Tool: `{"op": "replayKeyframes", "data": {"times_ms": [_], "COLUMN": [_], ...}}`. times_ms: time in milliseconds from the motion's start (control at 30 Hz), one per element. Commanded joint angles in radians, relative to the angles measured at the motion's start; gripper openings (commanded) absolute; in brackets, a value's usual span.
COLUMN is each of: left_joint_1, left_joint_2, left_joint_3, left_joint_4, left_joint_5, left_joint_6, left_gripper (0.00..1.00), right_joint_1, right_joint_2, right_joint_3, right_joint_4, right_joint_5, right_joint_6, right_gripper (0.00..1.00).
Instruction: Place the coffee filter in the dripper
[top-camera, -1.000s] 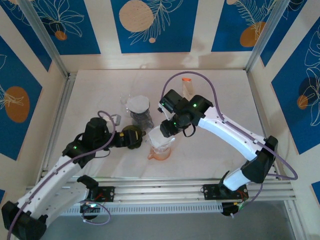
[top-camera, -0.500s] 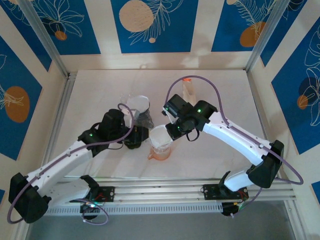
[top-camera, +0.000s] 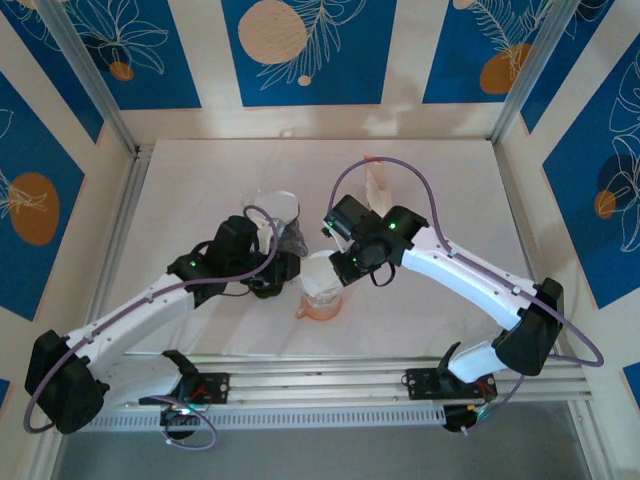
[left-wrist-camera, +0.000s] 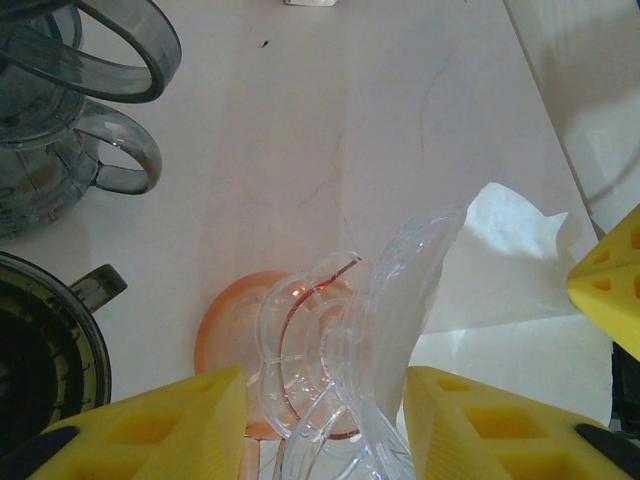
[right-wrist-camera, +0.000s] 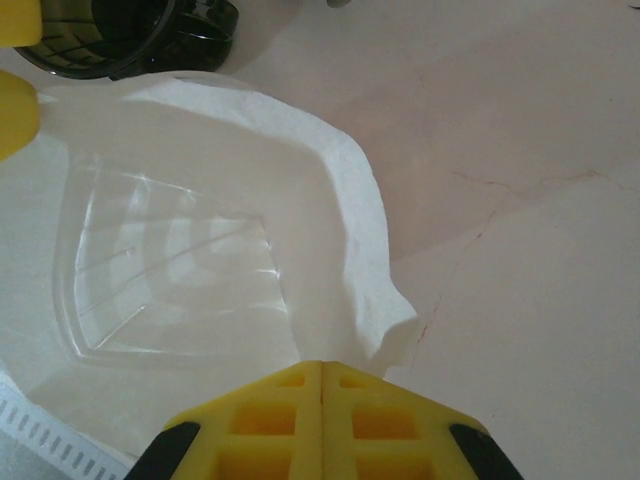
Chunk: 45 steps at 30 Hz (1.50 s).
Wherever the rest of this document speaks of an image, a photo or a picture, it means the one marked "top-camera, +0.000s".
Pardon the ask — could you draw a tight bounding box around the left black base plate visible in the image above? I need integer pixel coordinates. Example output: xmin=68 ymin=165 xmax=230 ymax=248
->
xmin=138 ymin=372 xmax=231 ymax=406

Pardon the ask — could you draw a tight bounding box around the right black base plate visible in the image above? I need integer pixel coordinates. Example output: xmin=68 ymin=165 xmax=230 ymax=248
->
xmin=405 ymin=367 xmax=499 ymax=402

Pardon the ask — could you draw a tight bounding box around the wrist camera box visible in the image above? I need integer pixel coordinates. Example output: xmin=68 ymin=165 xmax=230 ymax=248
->
xmin=321 ymin=223 xmax=352 ymax=255
xmin=255 ymin=218 xmax=282 ymax=256

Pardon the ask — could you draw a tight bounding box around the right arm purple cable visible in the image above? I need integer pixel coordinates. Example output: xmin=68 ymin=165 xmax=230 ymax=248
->
xmin=327 ymin=157 xmax=606 ymax=438

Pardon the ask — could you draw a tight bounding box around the slotted grey cable duct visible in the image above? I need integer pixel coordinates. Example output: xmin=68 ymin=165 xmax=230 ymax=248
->
xmin=94 ymin=405 xmax=446 ymax=432

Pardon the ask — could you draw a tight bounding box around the white paper coffee filter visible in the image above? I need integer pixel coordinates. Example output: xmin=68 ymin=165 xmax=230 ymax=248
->
xmin=253 ymin=189 xmax=300 ymax=229
xmin=299 ymin=249 xmax=344 ymax=299

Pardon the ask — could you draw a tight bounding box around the aluminium frame post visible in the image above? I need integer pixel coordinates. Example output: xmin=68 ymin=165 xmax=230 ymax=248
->
xmin=489 ymin=0 xmax=581 ymax=146
xmin=37 ymin=0 xmax=140 ymax=156

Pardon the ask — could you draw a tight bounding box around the black base electronics box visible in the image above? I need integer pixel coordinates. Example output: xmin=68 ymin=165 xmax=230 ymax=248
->
xmin=159 ymin=403 xmax=206 ymax=442
xmin=442 ymin=403 xmax=494 ymax=436

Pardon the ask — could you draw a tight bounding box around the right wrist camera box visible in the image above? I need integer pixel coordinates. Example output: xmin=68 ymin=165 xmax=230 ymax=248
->
xmin=321 ymin=223 xmax=352 ymax=255

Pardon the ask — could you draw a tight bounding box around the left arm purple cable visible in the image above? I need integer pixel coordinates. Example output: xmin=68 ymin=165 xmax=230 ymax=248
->
xmin=22 ymin=205 xmax=280 ymax=450

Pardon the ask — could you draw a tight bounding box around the grey coffee dripper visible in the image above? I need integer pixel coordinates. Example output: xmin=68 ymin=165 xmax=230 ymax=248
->
xmin=276 ymin=214 xmax=304 ymax=242

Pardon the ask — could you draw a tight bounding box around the aluminium side rail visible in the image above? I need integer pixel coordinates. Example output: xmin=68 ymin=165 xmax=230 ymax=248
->
xmin=72 ymin=144 xmax=156 ymax=351

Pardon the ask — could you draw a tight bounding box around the aluminium front rail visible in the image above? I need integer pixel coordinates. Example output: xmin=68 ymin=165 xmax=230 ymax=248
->
xmin=74 ymin=355 xmax=594 ymax=414

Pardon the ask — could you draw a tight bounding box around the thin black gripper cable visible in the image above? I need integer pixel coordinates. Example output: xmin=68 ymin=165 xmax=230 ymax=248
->
xmin=370 ymin=263 xmax=396 ymax=289

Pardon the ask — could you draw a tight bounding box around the paper filter stack holder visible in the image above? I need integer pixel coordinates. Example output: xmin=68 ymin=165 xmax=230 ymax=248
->
xmin=363 ymin=154 xmax=394 ymax=217

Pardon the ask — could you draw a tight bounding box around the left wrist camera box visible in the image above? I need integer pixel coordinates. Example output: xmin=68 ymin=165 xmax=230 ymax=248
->
xmin=255 ymin=218 xmax=282 ymax=256

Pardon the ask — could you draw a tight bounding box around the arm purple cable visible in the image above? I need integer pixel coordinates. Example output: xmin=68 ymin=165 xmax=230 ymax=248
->
xmin=327 ymin=157 xmax=606 ymax=438
xmin=22 ymin=205 xmax=280 ymax=450

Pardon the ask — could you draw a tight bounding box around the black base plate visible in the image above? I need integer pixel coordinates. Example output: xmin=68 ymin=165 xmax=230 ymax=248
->
xmin=138 ymin=372 xmax=231 ymax=406
xmin=405 ymin=367 xmax=499 ymax=402

